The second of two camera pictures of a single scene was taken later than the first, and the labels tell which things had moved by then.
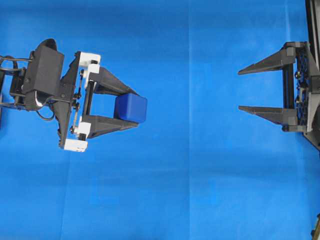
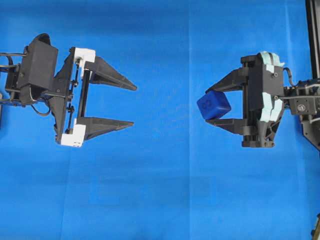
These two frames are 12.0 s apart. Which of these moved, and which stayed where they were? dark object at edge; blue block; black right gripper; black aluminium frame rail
Moved: blue block; black right gripper
Stayed: black aluminium frame rail; dark object at edge
